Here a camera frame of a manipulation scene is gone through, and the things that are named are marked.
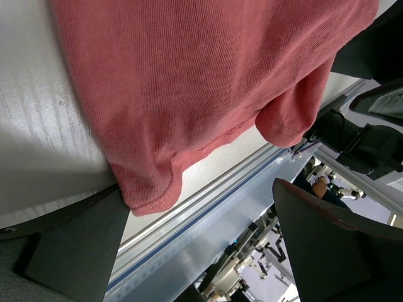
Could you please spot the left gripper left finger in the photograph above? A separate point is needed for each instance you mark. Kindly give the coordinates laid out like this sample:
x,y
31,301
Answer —
x,y
66,255

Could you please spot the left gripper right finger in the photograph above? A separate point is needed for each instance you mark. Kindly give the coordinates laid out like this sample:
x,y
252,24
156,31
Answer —
x,y
335,254

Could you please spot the red t shirt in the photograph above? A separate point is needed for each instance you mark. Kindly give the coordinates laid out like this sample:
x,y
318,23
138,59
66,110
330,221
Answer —
x,y
164,83

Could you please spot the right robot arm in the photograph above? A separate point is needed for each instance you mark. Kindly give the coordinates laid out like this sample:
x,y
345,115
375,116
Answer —
x,y
375,54

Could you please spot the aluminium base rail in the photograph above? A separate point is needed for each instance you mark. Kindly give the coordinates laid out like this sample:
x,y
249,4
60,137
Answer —
x,y
145,234

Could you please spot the white slotted cable duct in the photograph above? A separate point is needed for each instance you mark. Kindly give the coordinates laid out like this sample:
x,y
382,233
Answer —
x,y
169,269

